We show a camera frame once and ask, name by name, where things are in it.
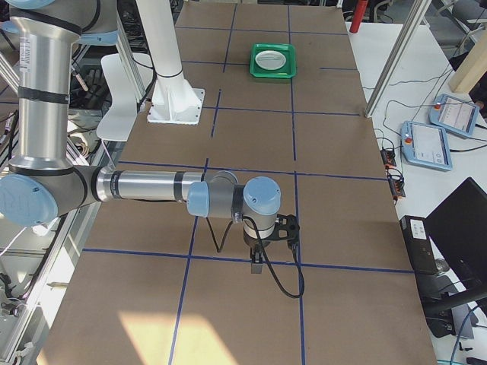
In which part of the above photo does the black computer box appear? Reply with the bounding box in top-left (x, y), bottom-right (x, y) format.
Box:
top-left (399, 215), bottom-right (456, 338)

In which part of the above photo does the clear plastic fork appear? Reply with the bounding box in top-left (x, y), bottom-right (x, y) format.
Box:
top-left (256, 54), bottom-right (283, 61)

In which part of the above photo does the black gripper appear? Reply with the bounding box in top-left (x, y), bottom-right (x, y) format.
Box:
top-left (243, 233), bottom-right (271, 274)

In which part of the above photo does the black monitor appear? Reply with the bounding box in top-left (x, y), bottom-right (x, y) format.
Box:
top-left (425, 177), bottom-right (486, 306)

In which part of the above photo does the orange black adapter near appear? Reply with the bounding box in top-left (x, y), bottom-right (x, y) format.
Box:
top-left (387, 169), bottom-right (406, 201)

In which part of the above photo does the red cylinder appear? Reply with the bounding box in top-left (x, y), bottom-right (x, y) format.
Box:
top-left (349, 0), bottom-right (368, 33)

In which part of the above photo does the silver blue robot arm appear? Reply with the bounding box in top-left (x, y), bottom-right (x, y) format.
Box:
top-left (1, 1), bottom-right (283, 265)

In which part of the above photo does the teach pendant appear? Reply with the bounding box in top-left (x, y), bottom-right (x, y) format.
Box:
top-left (429, 94), bottom-right (480, 138)
top-left (400, 121), bottom-right (453, 171)

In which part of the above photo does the orange black adapter far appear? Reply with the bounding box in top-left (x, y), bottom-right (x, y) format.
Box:
top-left (380, 148), bottom-right (396, 169)

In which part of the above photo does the white chair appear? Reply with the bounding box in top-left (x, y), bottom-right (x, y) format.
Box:
top-left (97, 53), bottom-right (147, 141)

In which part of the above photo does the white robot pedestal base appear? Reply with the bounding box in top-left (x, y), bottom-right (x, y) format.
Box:
top-left (136, 0), bottom-right (205, 125)

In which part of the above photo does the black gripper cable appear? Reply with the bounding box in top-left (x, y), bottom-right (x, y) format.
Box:
top-left (205, 214), bottom-right (306, 300)

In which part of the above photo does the white round plate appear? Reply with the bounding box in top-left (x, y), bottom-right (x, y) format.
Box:
top-left (254, 50), bottom-right (287, 71)

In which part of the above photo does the far teach pendant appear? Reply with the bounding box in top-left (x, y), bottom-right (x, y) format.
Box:
top-left (429, 94), bottom-right (480, 138)

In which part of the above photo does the green plastic tray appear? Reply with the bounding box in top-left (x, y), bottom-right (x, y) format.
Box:
top-left (250, 43), bottom-right (297, 79)

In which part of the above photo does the wooden beam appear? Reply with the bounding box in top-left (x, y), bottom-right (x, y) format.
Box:
top-left (448, 33), bottom-right (486, 94)

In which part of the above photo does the aluminium frame post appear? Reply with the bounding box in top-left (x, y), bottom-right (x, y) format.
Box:
top-left (364, 0), bottom-right (432, 118)

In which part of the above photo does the near teach pendant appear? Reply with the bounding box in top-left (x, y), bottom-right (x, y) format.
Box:
top-left (400, 121), bottom-right (453, 171)

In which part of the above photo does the orange black adapter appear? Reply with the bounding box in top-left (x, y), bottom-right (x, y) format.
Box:
top-left (380, 148), bottom-right (396, 169)
top-left (387, 169), bottom-right (406, 201)

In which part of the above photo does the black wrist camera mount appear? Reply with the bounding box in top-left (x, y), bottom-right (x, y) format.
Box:
top-left (273, 214), bottom-right (300, 245)

